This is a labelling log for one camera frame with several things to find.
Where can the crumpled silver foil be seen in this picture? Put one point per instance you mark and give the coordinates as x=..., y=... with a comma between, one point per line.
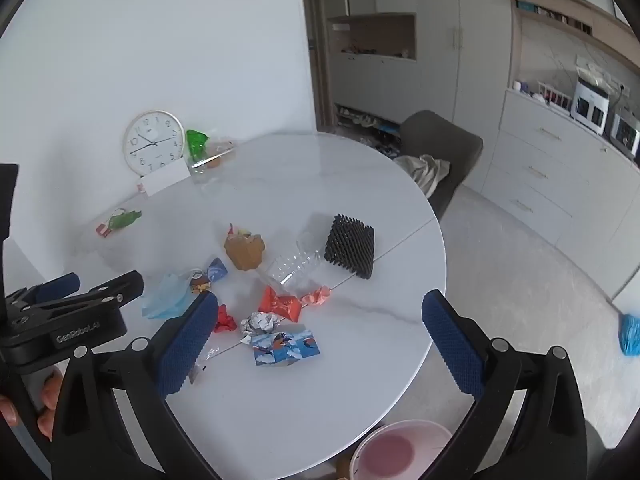
x=257, y=325

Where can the white card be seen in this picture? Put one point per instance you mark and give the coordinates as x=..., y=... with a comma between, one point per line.
x=165, y=178

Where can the crumpled yellow paper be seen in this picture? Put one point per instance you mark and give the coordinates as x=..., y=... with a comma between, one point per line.
x=243, y=232

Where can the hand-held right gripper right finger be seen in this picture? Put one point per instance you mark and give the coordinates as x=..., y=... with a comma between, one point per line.
x=452, y=345

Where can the green snack packet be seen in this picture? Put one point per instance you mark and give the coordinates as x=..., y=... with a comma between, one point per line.
x=122, y=219

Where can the grey chair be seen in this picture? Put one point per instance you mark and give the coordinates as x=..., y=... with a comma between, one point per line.
x=440, y=140

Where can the blue patterned box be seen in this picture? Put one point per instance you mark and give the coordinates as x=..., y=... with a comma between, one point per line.
x=285, y=347

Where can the tall white wardrobe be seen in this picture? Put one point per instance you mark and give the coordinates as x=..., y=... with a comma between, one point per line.
x=440, y=35

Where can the small crumpled red wrapper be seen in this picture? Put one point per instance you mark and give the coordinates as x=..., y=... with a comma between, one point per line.
x=225, y=320

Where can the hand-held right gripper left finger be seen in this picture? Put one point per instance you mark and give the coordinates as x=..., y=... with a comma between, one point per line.
x=187, y=345

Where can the blue wrapper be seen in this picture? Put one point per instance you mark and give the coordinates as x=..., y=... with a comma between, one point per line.
x=217, y=270

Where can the person's left hand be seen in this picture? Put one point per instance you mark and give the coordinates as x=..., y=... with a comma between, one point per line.
x=50, y=395

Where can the crumpled brown paper bag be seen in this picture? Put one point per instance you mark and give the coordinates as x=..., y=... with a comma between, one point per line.
x=245, y=252

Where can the light blue plastic bag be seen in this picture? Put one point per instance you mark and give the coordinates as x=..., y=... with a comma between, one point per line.
x=162, y=300

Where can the pile of shoes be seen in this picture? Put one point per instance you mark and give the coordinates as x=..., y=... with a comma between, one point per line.
x=365, y=122

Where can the large white countertop appliance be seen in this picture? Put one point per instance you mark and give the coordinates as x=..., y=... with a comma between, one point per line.
x=590, y=105

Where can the pink bin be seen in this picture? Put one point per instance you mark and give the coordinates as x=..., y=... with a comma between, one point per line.
x=390, y=452

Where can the red plastic scrap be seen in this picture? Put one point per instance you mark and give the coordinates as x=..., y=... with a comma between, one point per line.
x=316, y=296

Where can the round white wall clock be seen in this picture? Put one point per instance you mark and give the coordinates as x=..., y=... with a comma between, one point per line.
x=150, y=135

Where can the small white countertop appliance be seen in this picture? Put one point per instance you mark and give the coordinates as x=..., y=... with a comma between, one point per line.
x=625, y=135

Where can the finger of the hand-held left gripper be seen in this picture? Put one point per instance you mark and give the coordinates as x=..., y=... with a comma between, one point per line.
x=60, y=284
x=110, y=290

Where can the clear plastic bottle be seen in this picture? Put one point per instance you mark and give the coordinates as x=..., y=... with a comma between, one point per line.
x=290, y=267

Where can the white rack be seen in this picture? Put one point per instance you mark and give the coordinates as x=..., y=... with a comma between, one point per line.
x=550, y=95

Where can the white drawer cabinet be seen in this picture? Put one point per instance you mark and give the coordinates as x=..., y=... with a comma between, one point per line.
x=550, y=170

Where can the wooden wall shelf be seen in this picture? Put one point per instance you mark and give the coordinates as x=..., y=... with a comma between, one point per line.
x=550, y=5

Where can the crumpled green plastic wrapper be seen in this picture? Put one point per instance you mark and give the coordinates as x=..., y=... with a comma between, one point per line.
x=196, y=144

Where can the small clear plastic wrapper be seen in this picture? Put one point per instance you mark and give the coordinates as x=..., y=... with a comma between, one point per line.
x=205, y=357

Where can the beige cloth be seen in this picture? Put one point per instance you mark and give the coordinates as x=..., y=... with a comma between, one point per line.
x=425, y=170

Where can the black spiky foam block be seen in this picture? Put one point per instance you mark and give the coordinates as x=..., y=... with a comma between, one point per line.
x=350, y=247

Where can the brown seed snack packet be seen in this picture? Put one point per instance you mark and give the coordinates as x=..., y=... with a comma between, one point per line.
x=200, y=285

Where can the small red white packet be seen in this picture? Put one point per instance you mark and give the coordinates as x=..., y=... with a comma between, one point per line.
x=140, y=187

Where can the crumpled orange-red wrapper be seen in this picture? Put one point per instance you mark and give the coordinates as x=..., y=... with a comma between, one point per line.
x=280, y=305

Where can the clear bag with snacks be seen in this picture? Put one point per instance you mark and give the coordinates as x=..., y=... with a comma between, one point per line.
x=222, y=152

